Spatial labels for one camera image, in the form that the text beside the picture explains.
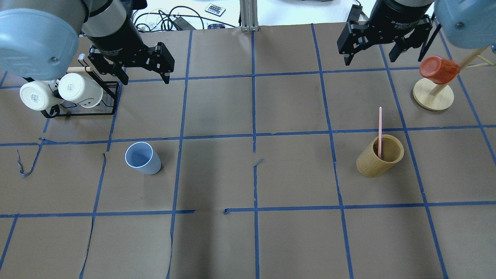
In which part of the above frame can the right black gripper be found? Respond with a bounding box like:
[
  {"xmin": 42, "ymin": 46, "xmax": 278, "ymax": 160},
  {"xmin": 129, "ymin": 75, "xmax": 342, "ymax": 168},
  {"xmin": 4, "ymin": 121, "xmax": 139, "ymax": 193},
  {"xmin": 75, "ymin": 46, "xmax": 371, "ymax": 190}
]
[{"xmin": 337, "ymin": 0, "xmax": 433, "ymax": 66}]

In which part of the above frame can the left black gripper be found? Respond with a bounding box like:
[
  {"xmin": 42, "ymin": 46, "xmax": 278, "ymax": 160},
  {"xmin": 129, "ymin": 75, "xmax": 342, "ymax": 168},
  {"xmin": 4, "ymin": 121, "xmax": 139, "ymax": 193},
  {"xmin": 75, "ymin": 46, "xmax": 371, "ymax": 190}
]
[{"xmin": 88, "ymin": 27, "xmax": 175, "ymax": 85}]

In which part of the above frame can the pink chopstick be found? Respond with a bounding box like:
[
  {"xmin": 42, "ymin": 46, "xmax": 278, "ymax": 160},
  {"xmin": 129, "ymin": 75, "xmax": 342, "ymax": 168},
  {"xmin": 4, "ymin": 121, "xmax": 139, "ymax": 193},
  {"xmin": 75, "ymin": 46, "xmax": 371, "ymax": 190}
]
[{"xmin": 377, "ymin": 106, "xmax": 382, "ymax": 159}]

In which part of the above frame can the light blue plastic cup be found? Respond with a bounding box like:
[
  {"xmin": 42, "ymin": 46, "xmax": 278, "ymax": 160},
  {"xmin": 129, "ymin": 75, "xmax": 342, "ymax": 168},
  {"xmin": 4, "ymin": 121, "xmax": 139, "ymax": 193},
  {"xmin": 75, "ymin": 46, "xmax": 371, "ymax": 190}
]
[{"xmin": 124, "ymin": 141, "xmax": 162, "ymax": 175}]

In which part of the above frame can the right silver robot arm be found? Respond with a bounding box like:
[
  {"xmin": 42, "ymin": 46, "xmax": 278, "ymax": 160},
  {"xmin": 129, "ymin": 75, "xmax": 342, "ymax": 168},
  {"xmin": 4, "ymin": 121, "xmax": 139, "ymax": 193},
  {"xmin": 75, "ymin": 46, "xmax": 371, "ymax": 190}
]
[{"xmin": 337, "ymin": 0, "xmax": 496, "ymax": 65}]

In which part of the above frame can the orange cup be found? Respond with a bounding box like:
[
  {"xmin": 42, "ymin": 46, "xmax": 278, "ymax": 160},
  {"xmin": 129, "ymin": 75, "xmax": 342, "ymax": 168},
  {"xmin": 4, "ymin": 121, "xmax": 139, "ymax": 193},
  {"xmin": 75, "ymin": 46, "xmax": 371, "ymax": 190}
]
[{"xmin": 419, "ymin": 55, "xmax": 460, "ymax": 85}]

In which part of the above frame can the black power adapter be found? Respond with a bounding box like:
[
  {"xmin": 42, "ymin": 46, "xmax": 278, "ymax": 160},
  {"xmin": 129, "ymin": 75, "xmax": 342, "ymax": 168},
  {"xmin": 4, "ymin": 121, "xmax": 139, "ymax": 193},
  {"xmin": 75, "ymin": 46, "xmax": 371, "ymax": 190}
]
[{"xmin": 172, "ymin": 16, "xmax": 196, "ymax": 31}]

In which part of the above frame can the white mug far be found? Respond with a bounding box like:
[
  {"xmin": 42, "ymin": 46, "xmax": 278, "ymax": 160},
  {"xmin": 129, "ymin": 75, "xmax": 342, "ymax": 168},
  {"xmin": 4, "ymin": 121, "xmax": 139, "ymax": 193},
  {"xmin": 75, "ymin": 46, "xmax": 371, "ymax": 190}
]
[{"xmin": 58, "ymin": 72, "xmax": 104, "ymax": 108}]

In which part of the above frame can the white mug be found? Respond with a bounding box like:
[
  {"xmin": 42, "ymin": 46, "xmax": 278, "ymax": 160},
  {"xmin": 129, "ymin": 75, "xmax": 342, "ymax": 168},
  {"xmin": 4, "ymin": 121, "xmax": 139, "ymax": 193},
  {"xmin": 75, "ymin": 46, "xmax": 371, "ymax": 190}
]
[
  {"xmin": 58, "ymin": 72, "xmax": 104, "ymax": 108},
  {"xmin": 19, "ymin": 81, "xmax": 64, "ymax": 111}
]

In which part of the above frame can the wooden mug tree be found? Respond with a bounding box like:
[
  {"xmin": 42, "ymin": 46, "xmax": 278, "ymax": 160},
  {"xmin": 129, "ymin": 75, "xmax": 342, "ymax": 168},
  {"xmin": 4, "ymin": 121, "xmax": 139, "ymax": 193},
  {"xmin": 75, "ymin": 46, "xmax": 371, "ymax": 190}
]
[{"xmin": 412, "ymin": 44, "xmax": 495, "ymax": 111}]

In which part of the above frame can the small remote control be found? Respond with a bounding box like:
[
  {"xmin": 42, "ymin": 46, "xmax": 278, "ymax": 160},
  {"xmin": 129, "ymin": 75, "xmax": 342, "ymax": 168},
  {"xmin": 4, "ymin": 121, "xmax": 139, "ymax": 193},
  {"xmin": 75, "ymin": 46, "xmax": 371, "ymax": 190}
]
[{"xmin": 204, "ymin": 3, "xmax": 226, "ymax": 17}]

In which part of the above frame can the white mug near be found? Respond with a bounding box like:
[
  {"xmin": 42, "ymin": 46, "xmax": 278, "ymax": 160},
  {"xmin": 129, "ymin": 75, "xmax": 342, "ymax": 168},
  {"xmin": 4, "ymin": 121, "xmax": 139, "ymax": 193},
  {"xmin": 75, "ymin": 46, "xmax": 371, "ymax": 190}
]
[{"xmin": 19, "ymin": 81, "xmax": 64, "ymax": 111}]

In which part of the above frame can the bamboo chopstick holder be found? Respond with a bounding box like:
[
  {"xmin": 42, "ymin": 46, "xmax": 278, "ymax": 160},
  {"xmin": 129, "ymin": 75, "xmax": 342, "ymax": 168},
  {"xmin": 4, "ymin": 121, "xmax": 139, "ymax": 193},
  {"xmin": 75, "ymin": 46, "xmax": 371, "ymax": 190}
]
[{"xmin": 356, "ymin": 134, "xmax": 405, "ymax": 178}]

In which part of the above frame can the black wire mug rack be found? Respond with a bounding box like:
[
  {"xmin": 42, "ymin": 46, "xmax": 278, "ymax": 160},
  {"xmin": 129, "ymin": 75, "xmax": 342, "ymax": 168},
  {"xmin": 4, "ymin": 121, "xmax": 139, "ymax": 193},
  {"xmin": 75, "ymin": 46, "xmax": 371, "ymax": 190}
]
[{"xmin": 41, "ymin": 53, "xmax": 119, "ymax": 119}]

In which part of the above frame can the aluminium frame post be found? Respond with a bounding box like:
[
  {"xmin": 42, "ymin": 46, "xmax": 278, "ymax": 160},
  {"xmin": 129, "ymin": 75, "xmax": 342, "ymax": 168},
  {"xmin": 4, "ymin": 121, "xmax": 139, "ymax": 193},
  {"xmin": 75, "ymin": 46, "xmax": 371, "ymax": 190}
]
[{"xmin": 239, "ymin": 0, "xmax": 259, "ymax": 32}]

